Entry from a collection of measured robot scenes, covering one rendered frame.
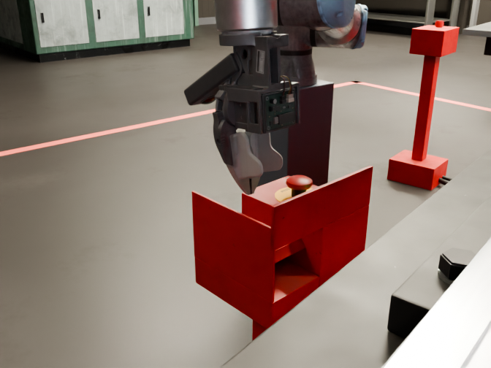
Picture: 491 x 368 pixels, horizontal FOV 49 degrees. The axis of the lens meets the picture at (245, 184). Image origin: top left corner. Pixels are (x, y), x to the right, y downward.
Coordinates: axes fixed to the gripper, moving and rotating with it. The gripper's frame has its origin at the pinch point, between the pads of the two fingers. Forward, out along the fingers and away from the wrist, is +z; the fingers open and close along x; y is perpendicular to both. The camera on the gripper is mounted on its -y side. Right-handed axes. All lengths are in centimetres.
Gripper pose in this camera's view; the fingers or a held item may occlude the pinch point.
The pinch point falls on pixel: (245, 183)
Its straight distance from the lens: 73.8
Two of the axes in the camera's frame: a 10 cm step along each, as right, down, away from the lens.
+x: 7.3, -2.6, 6.3
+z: 0.6, 9.5, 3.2
